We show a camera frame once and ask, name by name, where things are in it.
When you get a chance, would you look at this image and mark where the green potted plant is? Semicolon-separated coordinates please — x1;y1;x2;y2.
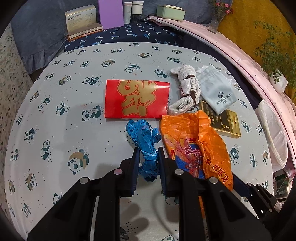
254;21;295;88

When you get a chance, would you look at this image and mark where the white ceramic plant pot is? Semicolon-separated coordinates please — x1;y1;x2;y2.
269;69;288;93

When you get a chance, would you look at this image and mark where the beige book box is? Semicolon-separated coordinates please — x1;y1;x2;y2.
65;4;103;40

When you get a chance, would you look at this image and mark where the purple card box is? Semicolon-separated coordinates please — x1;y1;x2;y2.
98;0;124;30

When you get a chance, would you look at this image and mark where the orange printed snack bag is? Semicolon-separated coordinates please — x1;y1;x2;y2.
159;110;234;191

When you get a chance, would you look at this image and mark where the white sock cloth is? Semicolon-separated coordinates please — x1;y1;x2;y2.
168;65;201;115

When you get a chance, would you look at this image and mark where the glass vase with pink flowers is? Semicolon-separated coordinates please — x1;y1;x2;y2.
208;1;233;34

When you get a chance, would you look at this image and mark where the pink tablecloth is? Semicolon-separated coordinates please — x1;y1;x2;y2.
147;16;295;135

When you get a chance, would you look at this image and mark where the white drawstring pouch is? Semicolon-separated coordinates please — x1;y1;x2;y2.
196;65;237;114

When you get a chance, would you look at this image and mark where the mint green box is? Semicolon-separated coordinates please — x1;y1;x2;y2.
156;4;186;21

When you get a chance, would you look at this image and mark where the yellow hanging cloth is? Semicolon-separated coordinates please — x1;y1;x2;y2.
218;1;295;101

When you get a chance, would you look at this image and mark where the gold cigarette box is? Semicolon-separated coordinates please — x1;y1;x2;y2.
199;100;241;138

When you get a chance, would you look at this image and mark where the navy dragonfly print cloth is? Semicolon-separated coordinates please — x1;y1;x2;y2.
64;21;183;52

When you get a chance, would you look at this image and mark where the white lined trash bin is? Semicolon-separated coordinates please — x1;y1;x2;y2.
254;100;288;173

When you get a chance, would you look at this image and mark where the red gold envelope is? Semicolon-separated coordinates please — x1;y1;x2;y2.
104;79;170;118

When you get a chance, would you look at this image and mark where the panda print tablecloth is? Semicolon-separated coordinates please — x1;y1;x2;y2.
4;42;273;238

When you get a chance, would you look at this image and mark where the blue hanging cloth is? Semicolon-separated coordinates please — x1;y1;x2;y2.
10;0;232;75

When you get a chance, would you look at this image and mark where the white jar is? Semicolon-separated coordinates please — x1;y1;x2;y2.
132;1;144;15

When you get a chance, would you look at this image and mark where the white slim bottle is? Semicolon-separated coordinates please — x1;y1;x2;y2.
123;2;132;24

